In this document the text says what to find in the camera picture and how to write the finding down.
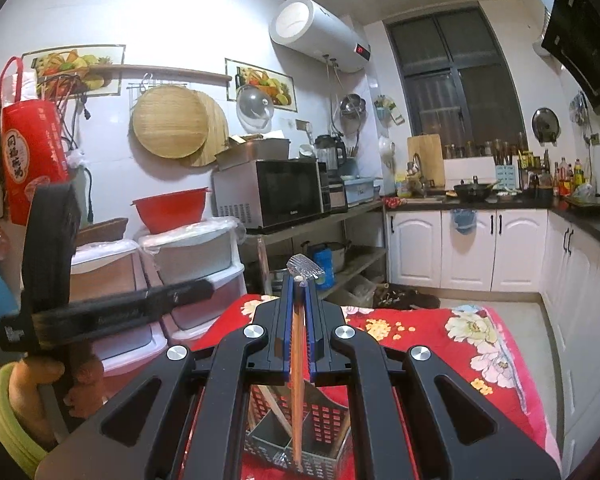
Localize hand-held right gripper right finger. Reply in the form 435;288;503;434
304;285;563;480

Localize small black appliance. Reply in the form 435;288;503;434
327;180;350;213

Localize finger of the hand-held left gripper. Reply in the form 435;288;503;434
146;279;217;319

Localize pink underlay cloth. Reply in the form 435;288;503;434
517;355;563;467

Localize white plastic drawer unit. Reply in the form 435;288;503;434
69;240;170;396
135;216;248;346

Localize woven wicker tray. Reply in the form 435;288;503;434
75;217;129;248

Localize glass pot lid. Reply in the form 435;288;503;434
236;84;276;133

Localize blue plastic jug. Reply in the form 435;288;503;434
312;244;337;291

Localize red shopping bag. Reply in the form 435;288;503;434
0;56;73;226

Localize pale blue container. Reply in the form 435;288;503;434
344;178;381;206

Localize black range hood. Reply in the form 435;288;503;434
541;0;600;108

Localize blue hanging cloth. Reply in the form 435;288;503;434
451;207;477;235

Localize white kitchen cabinets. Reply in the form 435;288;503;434
384;207;600;480

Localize green wall utensil holder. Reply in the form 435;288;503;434
374;95;406;126

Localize long wooden rolling pin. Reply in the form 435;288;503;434
87;64;232;82

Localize hanging steel pot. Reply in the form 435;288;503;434
339;93;368;121

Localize large round bamboo tray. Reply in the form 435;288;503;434
131;85;210;158

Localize dark hanging pot lid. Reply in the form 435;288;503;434
531;107;561;143

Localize stainless steel shelf rack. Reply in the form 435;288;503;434
240;200;388;306

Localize row of windowsill jars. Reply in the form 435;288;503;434
445;132;528;158

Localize wooden cutting board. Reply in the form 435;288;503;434
406;133;446;188

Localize chopstick pair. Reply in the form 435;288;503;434
286;254;327;466

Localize fruit wall poster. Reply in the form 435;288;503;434
21;44;127;97
225;58;297;112

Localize blue knife block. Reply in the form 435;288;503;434
494;162;520;190

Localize black wok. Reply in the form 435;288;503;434
452;176;500;203

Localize row of condiment bottles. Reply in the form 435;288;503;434
550;157;593;196

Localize white water heater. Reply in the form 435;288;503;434
269;0;372;73

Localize red floral tablecloth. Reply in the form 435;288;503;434
187;294;563;480

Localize black blender jug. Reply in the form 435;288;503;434
314;133;348;178

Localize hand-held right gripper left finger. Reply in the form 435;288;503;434
34;276;297;480

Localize red plastic basin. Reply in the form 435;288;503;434
131;187;212;235

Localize person's left hand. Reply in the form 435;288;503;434
7;357;106;453

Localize silver microwave oven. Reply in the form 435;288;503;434
212;158;331;233

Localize dark framed window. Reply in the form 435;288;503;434
384;7;527;153

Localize black kitchen countertop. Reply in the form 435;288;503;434
385;192;600;256

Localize grey plastic utensil basket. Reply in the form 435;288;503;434
243;382;351;476

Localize grey metal tub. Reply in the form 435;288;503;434
245;137;291;161

